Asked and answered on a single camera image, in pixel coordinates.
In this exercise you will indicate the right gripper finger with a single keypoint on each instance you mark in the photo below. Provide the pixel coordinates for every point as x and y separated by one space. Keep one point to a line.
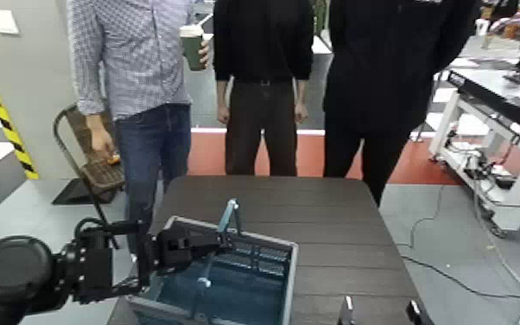
415 314
347 313

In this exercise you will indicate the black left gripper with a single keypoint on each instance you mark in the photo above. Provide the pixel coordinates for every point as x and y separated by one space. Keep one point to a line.
176 252

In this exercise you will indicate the grey plastic shopping basket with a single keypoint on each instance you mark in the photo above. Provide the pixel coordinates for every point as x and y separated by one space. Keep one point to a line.
242 290

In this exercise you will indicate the green paper cup white lid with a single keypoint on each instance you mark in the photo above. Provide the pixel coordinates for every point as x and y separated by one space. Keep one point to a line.
192 52

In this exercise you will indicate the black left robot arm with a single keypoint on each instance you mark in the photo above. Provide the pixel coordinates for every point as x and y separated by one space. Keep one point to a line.
10 272

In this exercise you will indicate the black sweater man right hand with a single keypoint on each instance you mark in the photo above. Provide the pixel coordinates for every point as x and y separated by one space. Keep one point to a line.
221 115

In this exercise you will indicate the checkered man right hand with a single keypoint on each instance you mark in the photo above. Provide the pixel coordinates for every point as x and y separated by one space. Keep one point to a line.
102 143

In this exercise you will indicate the black sweater man left hand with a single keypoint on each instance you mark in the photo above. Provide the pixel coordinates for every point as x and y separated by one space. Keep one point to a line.
301 113

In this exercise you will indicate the checkered man left hand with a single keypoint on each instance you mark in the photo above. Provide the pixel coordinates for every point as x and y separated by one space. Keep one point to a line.
204 53

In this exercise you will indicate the small orange object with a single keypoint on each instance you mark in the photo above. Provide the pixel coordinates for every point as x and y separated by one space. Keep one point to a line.
114 159

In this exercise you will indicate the man in black sweater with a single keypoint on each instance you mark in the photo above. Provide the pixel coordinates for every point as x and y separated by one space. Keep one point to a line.
262 68

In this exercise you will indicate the white equipment workbench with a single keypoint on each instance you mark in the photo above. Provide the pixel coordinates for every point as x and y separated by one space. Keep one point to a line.
450 131

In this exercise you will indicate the man in checkered shirt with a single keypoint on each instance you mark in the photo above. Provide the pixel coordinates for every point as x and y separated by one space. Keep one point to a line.
142 54

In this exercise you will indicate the black board on workbench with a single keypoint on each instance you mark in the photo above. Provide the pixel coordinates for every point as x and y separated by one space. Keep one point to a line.
496 102

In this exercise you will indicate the yellow black hazard stripe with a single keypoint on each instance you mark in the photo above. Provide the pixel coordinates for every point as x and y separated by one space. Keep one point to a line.
10 131

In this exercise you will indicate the person in black clothes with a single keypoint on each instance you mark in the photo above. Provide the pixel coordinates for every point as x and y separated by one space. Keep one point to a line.
378 81

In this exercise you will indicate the brown folding chair black frame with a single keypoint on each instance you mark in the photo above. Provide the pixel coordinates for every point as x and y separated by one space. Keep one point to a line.
101 174

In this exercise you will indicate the white wall switch plate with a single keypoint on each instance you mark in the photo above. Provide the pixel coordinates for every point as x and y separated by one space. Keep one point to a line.
3 22

